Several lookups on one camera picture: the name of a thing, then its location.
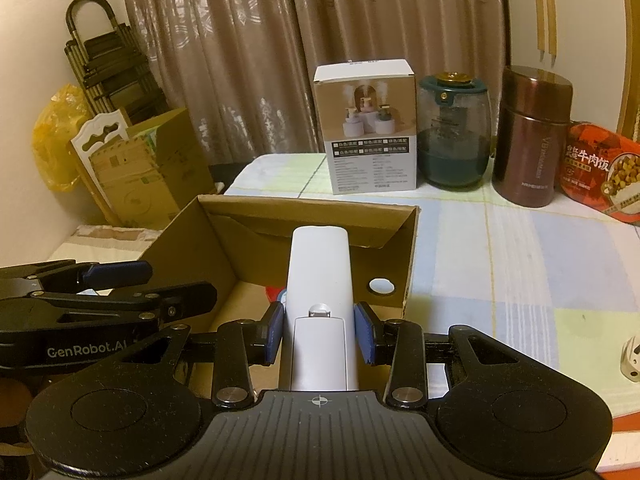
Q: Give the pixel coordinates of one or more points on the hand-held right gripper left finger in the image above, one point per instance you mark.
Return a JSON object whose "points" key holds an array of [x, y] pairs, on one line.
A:
{"points": [[273, 331]]}

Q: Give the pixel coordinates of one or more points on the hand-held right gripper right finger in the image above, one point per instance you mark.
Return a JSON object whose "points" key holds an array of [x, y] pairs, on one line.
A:
{"points": [[364, 332]]}

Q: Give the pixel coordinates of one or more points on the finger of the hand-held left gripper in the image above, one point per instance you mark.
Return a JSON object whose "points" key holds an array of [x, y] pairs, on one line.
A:
{"points": [[120, 272], [180, 296]]}

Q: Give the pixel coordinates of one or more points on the cardboard box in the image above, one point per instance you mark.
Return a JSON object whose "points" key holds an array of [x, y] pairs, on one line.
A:
{"points": [[225, 240]]}

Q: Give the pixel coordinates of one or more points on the white remote control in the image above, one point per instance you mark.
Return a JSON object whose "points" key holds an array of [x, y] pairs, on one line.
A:
{"points": [[320, 270]]}

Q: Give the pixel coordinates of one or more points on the carton of flattened cardboard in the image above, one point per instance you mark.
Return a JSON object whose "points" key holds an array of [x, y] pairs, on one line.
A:
{"points": [[150, 175]]}

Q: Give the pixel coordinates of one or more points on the white decorative board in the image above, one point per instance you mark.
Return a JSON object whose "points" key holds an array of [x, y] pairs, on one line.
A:
{"points": [[95, 135]]}

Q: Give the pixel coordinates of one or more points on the yellow plastic bag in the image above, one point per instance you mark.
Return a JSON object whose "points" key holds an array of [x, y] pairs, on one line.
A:
{"points": [[52, 140]]}

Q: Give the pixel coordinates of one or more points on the checked tablecloth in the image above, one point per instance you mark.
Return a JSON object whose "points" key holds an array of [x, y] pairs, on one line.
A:
{"points": [[500, 260]]}

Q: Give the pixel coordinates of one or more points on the white product box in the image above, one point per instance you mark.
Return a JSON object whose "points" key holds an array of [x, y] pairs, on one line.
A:
{"points": [[370, 130]]}

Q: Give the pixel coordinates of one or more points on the folding step ladder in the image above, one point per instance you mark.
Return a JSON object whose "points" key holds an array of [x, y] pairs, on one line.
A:
{"points": [[110, 70]]}

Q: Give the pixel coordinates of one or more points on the green glass humidifier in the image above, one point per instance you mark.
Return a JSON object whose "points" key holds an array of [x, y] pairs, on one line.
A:
{"points": [[452, 145]]}

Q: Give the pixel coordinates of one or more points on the brown patterned curtain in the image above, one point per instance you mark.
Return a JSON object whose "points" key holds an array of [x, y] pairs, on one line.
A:
{"points": [[260, 50]]}

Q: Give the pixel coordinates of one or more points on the brown metal thermos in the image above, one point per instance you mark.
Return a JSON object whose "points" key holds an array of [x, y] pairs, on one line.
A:
{"points": [[532, 135]]}

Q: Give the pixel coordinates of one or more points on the white plug adapter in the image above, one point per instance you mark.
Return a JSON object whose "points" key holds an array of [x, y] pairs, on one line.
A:
{"points": [[631, 357]]}

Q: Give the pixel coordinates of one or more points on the red food box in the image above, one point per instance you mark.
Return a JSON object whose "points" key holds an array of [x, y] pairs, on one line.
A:
{"points": [[600, 170]]}

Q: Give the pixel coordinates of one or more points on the wooden wall strip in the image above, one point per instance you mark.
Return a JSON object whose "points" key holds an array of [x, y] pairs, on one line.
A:
{"points": [[539, 20], [551, 22]]}

